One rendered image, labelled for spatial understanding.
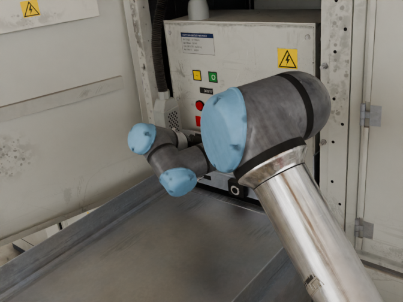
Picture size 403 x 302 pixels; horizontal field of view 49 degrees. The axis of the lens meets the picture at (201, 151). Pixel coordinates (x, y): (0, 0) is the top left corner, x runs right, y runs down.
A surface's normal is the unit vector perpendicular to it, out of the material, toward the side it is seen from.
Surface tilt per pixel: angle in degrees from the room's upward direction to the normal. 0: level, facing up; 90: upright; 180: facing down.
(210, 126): 85
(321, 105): 77
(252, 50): 90
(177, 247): 0
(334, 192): 90
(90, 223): 90
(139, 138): 60
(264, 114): 49
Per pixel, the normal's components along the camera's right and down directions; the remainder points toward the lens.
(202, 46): -0.62, 0.38
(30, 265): 0.78, 0.18
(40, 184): 0.58, 0.29
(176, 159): 0.15, -0.62
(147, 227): -0.10, -0.91
